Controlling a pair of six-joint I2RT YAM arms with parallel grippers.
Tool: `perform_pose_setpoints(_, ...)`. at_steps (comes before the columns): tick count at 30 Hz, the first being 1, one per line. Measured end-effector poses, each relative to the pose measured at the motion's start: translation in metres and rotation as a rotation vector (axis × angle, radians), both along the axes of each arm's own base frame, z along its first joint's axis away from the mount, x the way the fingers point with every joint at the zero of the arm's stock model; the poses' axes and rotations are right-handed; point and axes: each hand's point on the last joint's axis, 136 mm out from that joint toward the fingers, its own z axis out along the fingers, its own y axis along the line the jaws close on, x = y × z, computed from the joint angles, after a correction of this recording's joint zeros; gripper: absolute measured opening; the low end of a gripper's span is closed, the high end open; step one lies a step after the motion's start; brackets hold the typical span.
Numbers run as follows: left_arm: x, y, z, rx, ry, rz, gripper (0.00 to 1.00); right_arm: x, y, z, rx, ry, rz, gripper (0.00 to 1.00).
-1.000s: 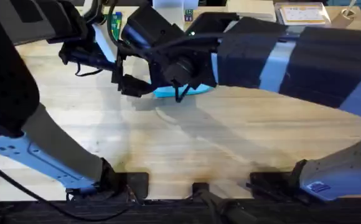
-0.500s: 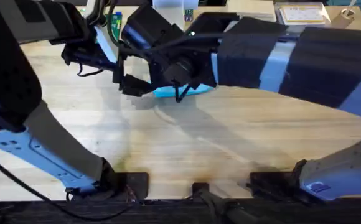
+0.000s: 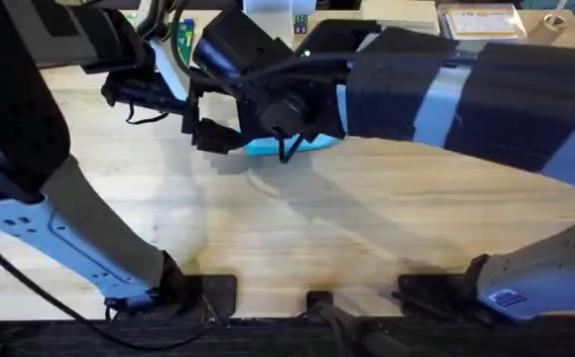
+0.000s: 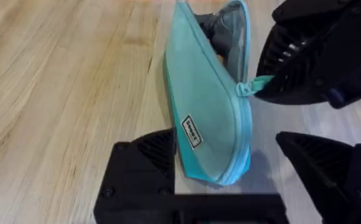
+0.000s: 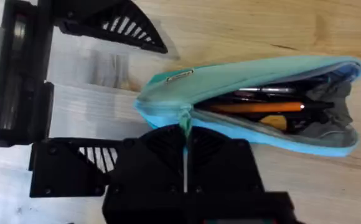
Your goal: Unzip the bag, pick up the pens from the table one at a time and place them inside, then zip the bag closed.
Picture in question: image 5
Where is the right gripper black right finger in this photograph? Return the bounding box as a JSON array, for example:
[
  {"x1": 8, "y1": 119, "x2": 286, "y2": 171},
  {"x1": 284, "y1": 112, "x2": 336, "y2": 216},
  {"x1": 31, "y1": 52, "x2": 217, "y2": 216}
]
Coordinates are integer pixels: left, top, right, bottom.
[{"x1": 187, "y1": 126, "x2": 266, "y2": 194}]

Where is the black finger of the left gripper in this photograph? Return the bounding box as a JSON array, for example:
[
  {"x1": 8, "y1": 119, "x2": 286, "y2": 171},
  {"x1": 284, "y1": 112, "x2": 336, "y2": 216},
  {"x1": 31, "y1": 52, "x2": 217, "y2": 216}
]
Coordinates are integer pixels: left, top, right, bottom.
[
  {"x1": 54, "y1": 0, "x2": 169, "y2": 55},
  {"x1": 29, "y1": 136, "x2": 126, "y2": 198}
]

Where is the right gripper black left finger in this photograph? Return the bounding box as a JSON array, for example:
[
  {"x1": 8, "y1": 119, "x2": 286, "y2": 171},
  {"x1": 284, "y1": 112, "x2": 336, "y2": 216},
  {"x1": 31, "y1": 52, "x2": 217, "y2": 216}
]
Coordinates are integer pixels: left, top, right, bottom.
[{"x1": 105, "y1": 124, "x2": 187, "y2": 194}]

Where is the teal blue zip pencil bag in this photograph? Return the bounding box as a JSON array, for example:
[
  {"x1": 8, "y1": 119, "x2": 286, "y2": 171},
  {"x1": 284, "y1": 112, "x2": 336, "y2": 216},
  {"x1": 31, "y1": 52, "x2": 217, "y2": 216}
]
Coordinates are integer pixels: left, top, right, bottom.
[{"x1": 133, "y1": 55, "x2": 361, "y2": 158}]

